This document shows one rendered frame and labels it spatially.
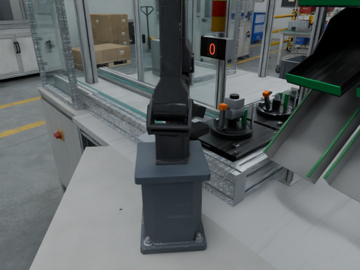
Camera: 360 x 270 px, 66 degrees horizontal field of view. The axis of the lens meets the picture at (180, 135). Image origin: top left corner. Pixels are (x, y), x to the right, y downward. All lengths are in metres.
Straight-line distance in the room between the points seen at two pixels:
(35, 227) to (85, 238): 1.47
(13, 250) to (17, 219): 0.29
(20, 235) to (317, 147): 1.86
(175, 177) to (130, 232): 0.23
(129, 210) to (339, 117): 0.57
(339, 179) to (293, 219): 0.16
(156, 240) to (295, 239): 0.32
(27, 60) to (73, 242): 5.63
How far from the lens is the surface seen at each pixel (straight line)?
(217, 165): 0.76
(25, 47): 6.20
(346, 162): 0.72
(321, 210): 0.85
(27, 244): 2.09
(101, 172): 0.94
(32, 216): 2.28
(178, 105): 0.54
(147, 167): 0.56
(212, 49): 1.05
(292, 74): 0.68
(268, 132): 0.96
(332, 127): 0.75
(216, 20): 1.04
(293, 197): 0.86
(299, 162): 0.73
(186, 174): 0.54
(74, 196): 0.86
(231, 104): 0.88
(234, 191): 0.75
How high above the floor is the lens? 1.36
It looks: 26 degrees down
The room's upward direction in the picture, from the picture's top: straight up
